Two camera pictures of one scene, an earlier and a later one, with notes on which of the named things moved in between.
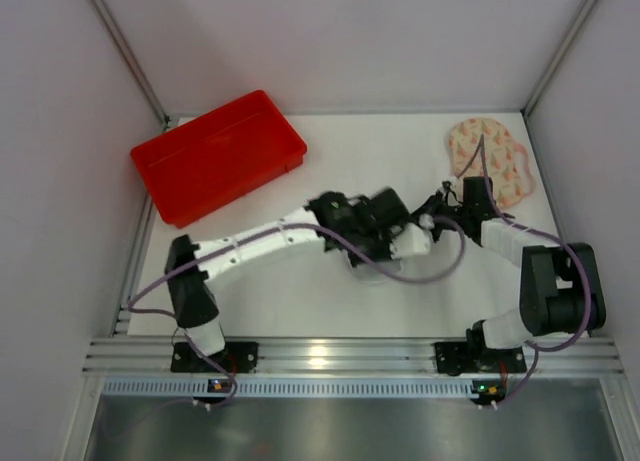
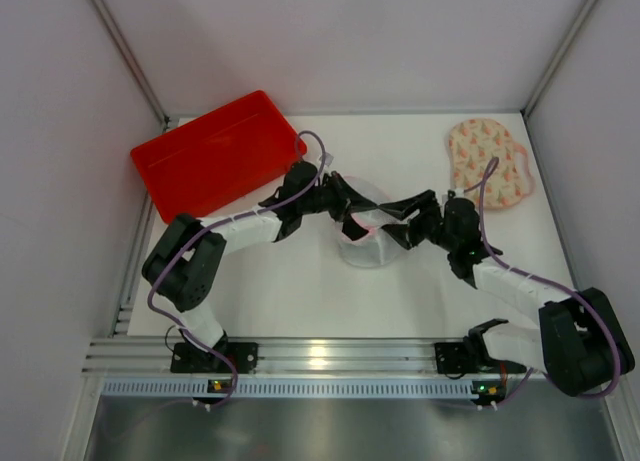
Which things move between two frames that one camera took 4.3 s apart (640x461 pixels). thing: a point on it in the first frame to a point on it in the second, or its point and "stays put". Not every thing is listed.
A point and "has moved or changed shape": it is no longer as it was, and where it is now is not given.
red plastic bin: x=215 y=158 stays put
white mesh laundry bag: x=342 y=277 has moved or changed shape
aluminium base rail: x=597 y=356 stays put
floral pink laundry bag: x=484 y=147 stays put
